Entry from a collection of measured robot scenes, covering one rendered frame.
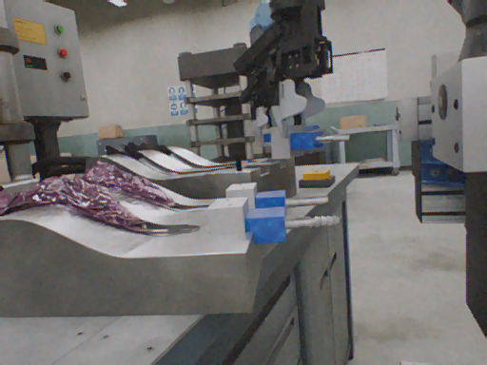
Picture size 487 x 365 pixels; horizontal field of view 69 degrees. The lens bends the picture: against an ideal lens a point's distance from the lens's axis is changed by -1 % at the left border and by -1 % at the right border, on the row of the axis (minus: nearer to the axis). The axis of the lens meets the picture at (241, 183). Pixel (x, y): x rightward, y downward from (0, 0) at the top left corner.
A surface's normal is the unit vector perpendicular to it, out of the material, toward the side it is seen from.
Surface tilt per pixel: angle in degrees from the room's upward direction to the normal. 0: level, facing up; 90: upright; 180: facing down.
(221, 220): 90
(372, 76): 90
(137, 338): 0
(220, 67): 90
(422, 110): 90
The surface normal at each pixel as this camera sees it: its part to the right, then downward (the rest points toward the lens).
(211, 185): -0.41, 0.16
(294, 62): -0.61, 0.17
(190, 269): -0.13, 0.15
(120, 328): -0.09, -0.99
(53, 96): 0.90, -0.03
